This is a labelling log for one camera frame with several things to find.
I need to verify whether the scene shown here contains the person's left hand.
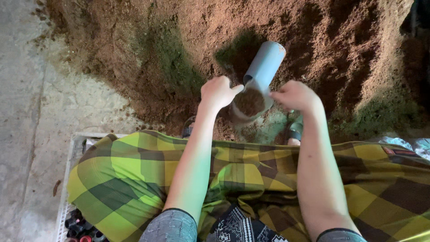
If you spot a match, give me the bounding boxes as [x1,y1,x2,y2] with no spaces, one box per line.
[200,76,245,114]

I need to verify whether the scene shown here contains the person's right hand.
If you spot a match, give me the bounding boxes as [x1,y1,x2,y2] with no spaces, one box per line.
[269,80,325,115]

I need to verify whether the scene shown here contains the clear plastic seedling bag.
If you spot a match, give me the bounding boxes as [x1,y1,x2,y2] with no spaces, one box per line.
[230,83,275,124]

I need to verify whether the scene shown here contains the brown soil filling in bag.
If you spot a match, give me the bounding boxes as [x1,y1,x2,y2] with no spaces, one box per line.
[234,88,266,117]

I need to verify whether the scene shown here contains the grey-blue plastic pipe scoop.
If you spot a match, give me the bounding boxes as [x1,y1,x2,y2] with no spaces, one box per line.
[243,41,287,99]

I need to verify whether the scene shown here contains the large brown soil heap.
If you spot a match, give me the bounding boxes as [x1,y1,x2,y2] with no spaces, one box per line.
[40,0,430,143]

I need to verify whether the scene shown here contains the green yellow plaid sarong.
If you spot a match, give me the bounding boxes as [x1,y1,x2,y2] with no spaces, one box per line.
[67,130,430,242]

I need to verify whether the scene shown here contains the grey black patterned shirt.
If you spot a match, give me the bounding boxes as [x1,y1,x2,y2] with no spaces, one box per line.
[138,204,368,242]

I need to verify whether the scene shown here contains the crumpled clear plastic bags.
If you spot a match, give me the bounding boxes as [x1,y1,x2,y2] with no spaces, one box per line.
[378,136,430,160]

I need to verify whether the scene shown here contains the white plastic crate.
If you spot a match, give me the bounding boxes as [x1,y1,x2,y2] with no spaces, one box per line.
[55,132,128,242]

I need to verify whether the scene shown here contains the group of small plastic pots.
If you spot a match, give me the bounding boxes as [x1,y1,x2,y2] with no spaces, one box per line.
[64,208,110,242]

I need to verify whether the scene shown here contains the dark sandal with grey strap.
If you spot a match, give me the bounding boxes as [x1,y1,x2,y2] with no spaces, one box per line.
[286,114,305,142]
[181,115,197,139]

